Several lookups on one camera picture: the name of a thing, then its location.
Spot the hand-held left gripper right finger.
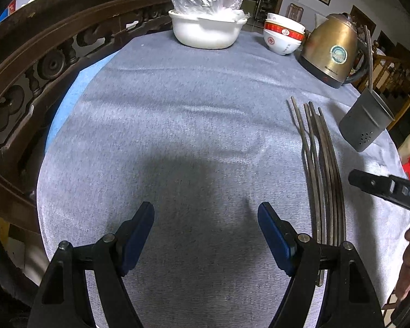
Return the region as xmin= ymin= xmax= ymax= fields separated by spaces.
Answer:
xmin=258 ymin=202 xmax=385 ymax=328

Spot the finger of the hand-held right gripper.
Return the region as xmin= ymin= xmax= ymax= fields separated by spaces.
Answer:
xmin=348 ymin=169 xmax=397 ymax=200

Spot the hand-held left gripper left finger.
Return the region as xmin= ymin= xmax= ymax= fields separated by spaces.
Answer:
xmin=27 ymin=201 xmax=155 ymax=328

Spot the grey utensil holder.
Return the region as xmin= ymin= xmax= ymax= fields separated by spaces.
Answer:
xmin=339 ymin=87 xmax=396 ymax=153

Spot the grey tablecloth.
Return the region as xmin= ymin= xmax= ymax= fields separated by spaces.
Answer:
xmin=37 ymin=29 xmax=409 ymax=328

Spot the light wooden chair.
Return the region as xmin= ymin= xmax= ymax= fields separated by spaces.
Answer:
xmin=372 ymin=31 xmax=410 ymax=117

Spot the golden electric kettle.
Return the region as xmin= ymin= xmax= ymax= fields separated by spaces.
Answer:
xmin=301 ymin=13 xmax=376 ymax=84

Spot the light blue cloth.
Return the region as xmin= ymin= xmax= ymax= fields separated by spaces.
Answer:
xmin=44 ymin=53 xmax=115 ymax=154

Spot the white bowl with red emblem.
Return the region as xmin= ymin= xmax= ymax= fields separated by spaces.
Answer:
xmin=263 ymin=29 xmax=303 ymax=56

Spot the red banded bowl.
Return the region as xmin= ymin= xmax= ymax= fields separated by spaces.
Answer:
xmin=264 ymin=20 xmax=305 ymax=42

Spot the plain white bowl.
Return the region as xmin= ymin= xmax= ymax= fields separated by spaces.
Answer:
xmin=266 ymin=13 xmax=306 ymax=33

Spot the white ceramic pot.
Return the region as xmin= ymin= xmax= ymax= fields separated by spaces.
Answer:
xmin=168 ymin=10 xmax=248 ymax=49

